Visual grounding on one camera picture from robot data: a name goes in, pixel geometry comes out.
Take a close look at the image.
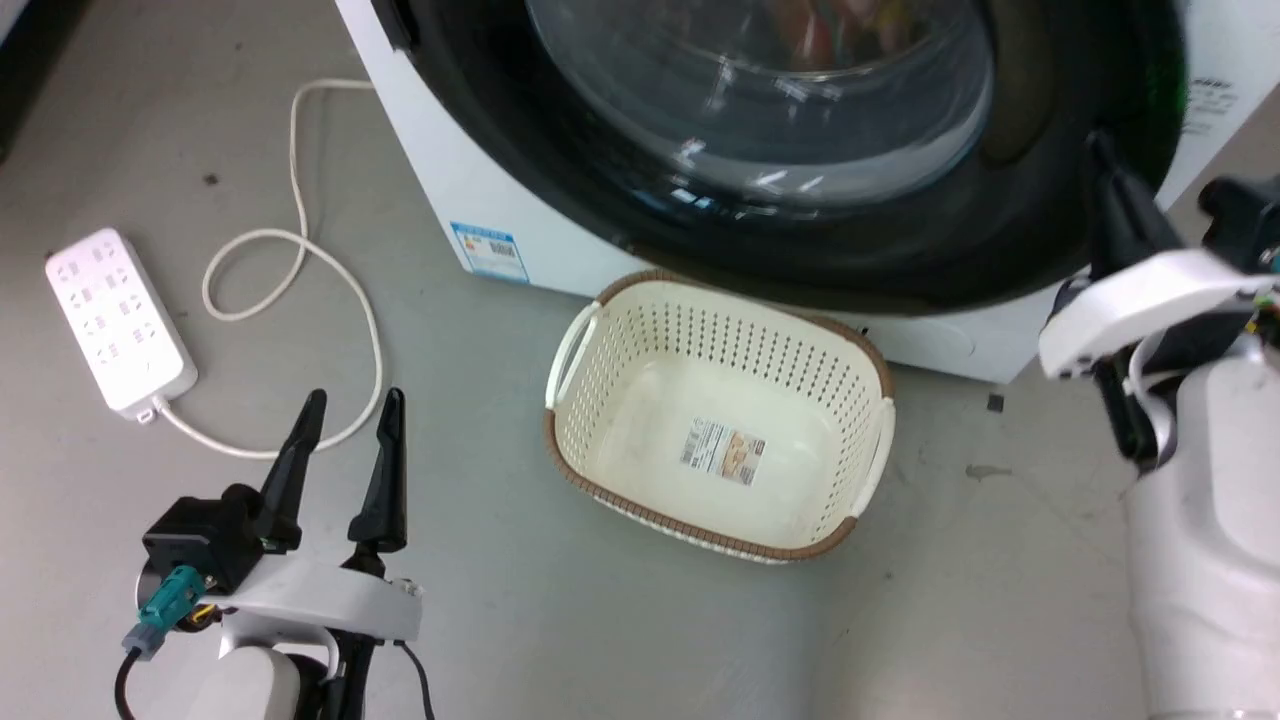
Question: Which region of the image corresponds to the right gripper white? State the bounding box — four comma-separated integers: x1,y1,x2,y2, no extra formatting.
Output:
1038,129,1278,468

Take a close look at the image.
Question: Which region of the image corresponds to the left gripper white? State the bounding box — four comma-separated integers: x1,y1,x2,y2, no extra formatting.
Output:
205,387,423,720

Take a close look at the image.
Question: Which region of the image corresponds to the black round washing machine door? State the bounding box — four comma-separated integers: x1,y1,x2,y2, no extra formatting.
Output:
372,0,1191,317

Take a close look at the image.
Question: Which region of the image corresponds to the white front-load washing machine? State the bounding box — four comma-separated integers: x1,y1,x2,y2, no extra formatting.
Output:
335,0,1280,386

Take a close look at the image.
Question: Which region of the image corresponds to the black text sticker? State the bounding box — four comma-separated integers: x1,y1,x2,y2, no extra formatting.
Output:
1180,74,1241,138

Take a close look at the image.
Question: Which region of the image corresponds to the white power strip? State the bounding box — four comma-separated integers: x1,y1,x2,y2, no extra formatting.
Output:
44,228,199,424

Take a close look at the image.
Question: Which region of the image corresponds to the blue energy label sticker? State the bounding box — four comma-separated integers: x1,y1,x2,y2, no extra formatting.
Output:
449,221,530,285

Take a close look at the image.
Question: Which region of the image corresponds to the cream perforated laundry basket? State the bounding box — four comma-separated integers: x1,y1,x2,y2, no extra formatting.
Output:
543,269,897,565

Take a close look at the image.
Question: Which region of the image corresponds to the printed label in basket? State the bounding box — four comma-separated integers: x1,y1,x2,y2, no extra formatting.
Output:
680,417,767,487

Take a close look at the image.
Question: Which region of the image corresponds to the white power cord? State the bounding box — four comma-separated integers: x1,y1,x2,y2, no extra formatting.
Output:
155,78,386,461

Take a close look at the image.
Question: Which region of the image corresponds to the teal cable connector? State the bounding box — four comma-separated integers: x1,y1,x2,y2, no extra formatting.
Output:
122,564,208,662

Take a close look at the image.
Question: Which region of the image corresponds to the thin black cable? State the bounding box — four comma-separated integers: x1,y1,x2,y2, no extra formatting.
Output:
113,648,143,720
395,640,437,720

